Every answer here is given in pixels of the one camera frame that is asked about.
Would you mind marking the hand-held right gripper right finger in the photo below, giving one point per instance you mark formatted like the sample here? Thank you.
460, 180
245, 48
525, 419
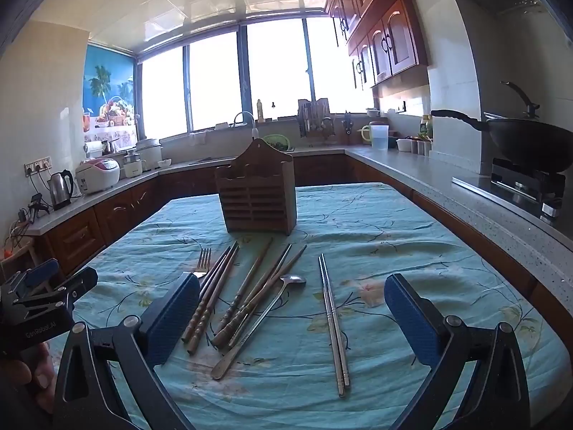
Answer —
412, 322

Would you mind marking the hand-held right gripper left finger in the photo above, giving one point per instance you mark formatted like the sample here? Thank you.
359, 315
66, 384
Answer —
172, 320

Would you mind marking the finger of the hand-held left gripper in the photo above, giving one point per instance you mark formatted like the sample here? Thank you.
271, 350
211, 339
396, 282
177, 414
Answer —
42, 271
78, 282

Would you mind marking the metal fork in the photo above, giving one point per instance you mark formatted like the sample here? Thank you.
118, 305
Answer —
203, 262

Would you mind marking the metal chopstick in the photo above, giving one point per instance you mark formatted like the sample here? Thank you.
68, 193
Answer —
336, 322
330, 318

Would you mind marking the metal spoon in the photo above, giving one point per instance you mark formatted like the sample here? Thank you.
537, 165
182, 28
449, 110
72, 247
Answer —
293, 280

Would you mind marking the wooden utensil holder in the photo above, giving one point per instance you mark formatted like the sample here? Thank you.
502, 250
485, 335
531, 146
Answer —
255, 206

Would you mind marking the person's left hand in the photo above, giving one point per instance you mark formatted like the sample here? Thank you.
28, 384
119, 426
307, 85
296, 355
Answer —
38, 371

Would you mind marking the brown wooden lower cabinets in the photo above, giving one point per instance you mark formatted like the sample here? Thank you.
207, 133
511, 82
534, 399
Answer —
76, 237

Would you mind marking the brown wooden cabinets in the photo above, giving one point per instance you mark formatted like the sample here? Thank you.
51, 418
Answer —
76, 237
398, 45

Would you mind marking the black phone stand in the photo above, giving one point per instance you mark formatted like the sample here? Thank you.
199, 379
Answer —
35, 204

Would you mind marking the steel electric kettle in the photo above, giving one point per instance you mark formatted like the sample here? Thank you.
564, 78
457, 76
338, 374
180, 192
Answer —
60, 190

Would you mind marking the teal floral tablecloth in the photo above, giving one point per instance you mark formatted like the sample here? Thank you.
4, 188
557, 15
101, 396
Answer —
380, 233

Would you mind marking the white rice cooker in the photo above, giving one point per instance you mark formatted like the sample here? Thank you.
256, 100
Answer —
96, 174

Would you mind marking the small white appliance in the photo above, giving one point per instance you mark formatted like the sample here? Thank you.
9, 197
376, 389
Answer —
132, 168

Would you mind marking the paper towel roll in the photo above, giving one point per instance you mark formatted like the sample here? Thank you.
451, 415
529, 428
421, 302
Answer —
95, 148

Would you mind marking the large white cooking pot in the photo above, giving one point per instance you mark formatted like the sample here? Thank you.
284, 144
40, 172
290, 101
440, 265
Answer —
148, 154

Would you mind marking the small white bowl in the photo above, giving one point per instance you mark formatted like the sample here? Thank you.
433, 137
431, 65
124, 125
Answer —
164, 163

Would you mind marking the grey kitchen countertop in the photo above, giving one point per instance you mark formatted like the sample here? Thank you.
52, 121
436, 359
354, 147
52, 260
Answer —
425, 174

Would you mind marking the white container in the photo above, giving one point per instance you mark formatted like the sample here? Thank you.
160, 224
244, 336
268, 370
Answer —
404, 145

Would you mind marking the gas stove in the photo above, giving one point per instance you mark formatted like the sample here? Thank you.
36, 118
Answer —
523, 183

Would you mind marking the clear plastic pitcher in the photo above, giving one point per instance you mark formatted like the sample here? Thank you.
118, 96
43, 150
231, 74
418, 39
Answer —
378, 136

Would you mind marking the condiment bottle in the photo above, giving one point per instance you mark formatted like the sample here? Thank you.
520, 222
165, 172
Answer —
426, 127

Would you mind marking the curved sink faucet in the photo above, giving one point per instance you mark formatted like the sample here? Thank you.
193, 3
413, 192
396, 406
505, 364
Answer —
255, 133

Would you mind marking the green colander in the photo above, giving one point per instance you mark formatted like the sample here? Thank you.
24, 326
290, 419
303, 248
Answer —
277, 141

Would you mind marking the black wok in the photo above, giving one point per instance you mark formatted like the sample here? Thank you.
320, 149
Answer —
528, 143

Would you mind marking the knife and utensil rack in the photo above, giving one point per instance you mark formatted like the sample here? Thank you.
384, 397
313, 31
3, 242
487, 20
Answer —
313, 118

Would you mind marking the tall yellow bottle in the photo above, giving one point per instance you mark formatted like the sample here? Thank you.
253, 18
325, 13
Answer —
259, 109

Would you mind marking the large kitchen window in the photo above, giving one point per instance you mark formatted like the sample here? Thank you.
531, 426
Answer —
215, 80

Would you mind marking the brown wooden upper cabinets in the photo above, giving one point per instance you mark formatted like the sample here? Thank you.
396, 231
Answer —
398, 45

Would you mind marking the wall power outlet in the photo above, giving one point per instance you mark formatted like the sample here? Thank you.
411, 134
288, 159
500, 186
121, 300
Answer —
38, 165

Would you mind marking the tropical fruit wall poster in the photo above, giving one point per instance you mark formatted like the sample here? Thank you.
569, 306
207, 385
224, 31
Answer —
107, 76

